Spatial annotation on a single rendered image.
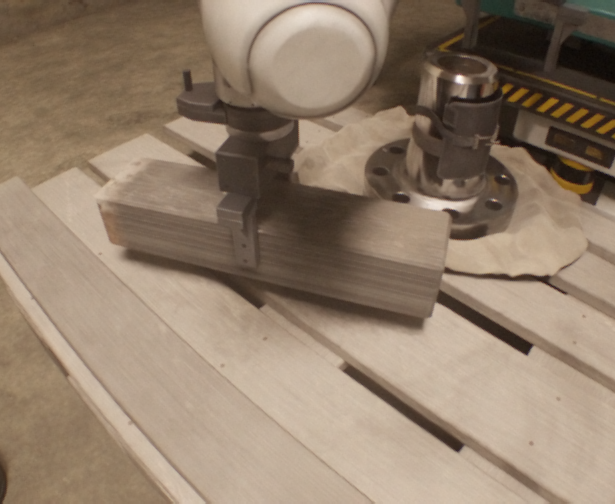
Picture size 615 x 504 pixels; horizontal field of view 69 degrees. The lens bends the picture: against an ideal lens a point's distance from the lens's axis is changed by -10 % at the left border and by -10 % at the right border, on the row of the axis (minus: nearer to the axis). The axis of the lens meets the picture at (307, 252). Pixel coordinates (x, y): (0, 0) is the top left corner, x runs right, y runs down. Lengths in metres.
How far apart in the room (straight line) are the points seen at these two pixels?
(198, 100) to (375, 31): 0.30
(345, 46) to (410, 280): 0.34
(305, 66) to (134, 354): 0.44
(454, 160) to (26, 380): 0.75
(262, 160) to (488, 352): 0.37
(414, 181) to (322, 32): 0.55
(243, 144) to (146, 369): 0.28
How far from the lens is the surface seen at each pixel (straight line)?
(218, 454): 0.53
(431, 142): 0.76
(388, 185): 0.80
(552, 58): 0.80
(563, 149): 0.99
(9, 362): 0.92
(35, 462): 0.79
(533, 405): 0.63
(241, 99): 0.50
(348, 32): 0.27
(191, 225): 0.61
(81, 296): 0.71
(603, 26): 1.01
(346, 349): 0.62
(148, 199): 0.65
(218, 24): 0.31
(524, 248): 0.77
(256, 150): 0.51
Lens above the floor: 0.64
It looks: 42 degrees down
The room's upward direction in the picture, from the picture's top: straight up
